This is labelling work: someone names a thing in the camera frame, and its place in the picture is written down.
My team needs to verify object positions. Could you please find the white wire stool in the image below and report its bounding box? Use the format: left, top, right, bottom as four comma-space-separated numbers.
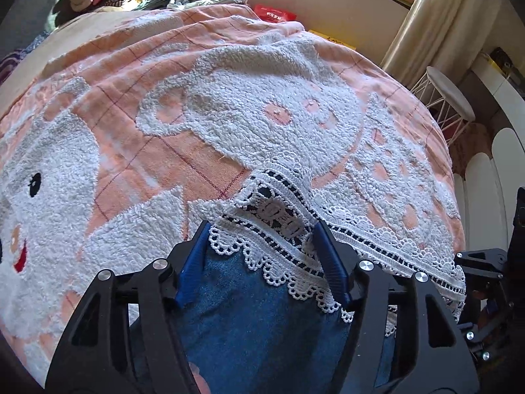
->
409, 66, 477, 145

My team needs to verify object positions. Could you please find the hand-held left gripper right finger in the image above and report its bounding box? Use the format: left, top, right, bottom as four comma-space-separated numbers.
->
313, 220, 480, 394

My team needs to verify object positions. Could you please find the beige bed sheet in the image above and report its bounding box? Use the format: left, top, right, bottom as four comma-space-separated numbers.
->
0, 10, 138, 111

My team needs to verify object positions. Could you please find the red plastic bag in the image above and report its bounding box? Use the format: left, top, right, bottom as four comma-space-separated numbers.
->
252, 3, 299, 24

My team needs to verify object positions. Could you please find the blue denim pants lace trim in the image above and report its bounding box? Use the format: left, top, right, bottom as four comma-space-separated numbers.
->
127, 157, 468, 394

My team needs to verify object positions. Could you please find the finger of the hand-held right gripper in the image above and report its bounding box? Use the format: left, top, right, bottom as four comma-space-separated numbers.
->
453, 247, 510, 285
458, 315, 499, 362

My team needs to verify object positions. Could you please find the peach printed blanket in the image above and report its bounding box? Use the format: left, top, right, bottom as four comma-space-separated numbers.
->
0, 3, 469, 387

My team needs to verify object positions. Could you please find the white scalloped panel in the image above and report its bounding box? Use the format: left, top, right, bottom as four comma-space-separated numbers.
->
451, 127, 525, 265

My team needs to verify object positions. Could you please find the white low cabinet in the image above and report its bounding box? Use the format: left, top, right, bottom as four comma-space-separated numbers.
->
471, 55, 525, 105

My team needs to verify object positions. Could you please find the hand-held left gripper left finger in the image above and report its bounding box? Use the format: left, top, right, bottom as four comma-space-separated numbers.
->
44, 221, 215, 394

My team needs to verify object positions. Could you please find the grey padded headboard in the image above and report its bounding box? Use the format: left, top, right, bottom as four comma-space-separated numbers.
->
0, 0, 83, 60

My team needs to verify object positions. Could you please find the cream curtain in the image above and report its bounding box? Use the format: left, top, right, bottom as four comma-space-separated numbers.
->
381, 0, 487, 88

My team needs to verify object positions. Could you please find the purple striped pillow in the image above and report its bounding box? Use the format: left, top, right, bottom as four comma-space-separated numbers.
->
0, 48, 27, 88

